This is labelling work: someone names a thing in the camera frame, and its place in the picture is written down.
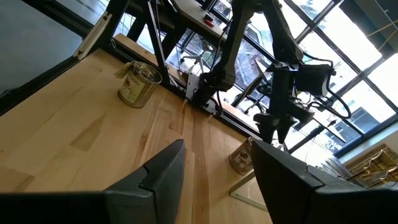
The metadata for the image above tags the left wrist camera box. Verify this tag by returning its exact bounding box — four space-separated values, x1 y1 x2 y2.
295 63 333 96

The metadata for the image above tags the office chair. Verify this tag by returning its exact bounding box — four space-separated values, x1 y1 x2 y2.
179 39 225 75

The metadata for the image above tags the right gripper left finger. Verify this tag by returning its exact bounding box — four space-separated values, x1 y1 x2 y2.
0 139 187 224

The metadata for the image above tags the silver bracket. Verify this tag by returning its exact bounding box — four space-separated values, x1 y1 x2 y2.
73 12 113 60

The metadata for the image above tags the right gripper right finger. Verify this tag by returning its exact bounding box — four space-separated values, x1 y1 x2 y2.
251 139 398 224

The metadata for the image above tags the grey desk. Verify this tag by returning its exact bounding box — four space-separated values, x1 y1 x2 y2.
172 0 229 44

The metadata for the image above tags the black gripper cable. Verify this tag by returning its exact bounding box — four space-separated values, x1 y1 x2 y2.
303 51 352 121

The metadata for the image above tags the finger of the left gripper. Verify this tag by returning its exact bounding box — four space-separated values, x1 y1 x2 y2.
253 112 279 144
276 118 296 144

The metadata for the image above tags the yellow wire rack stack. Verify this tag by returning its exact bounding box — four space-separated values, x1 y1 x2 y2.
323 144 398 190

